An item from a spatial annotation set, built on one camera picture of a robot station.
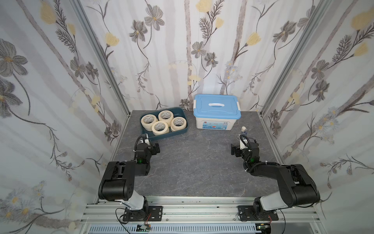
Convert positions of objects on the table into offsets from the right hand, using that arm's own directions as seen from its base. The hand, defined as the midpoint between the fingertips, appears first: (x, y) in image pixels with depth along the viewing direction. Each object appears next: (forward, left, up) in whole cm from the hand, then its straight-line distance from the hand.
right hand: (243, 141), depth 93 cm
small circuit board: (-48, +54, -7) cm, 73 cm away
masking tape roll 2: (+26, +54, -8) cm, 60 cm away
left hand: (-1, +61, -3) cm, 61 cm away
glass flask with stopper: (+9, -2, +1) cm, 9 cm away
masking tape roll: (+19, +68, -9) cm, 72 cm away
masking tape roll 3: (+19, +44, -9) cm, 49 cm away
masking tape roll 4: (+14, +58, -9) cm, 60 cm away
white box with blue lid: (+19, +17, +6) cm, 26 cm away
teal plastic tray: (+30, +46, -9) cm, 56 cm away
